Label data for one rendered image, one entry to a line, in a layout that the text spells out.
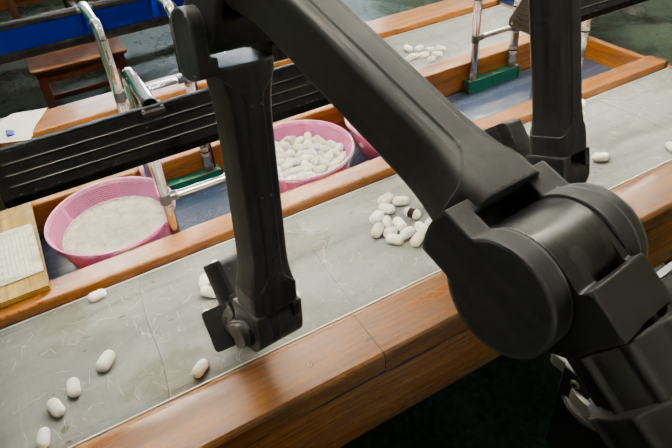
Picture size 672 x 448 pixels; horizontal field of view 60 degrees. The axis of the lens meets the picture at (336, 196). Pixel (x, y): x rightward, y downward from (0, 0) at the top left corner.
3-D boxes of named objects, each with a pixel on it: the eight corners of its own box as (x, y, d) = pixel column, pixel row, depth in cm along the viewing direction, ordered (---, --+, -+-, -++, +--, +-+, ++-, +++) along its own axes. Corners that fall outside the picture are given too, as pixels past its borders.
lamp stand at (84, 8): (224, 181, 146) (184, 3, 119) (145, 209, 138) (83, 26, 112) (199, 148, 159) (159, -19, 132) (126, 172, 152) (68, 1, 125)
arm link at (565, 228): (643, 371, 30) (691, 324, 33) (533, 201, 32) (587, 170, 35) (525, 394, 37) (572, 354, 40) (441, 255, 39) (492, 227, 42)
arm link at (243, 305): (191, 11, 52) (290, -7, 58) (164, 3, 56) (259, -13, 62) (248, 368, 72) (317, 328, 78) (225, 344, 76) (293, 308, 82)
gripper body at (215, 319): (199, 312, 90) (204, 314, 83) (260, 286, 93) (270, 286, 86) (215, 352, 90) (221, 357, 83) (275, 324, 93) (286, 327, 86)
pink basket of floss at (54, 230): (206, 218, 134) (197, 184, 129) (141, 301, 114) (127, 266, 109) (109, 201, 142) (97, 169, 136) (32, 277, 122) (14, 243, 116)
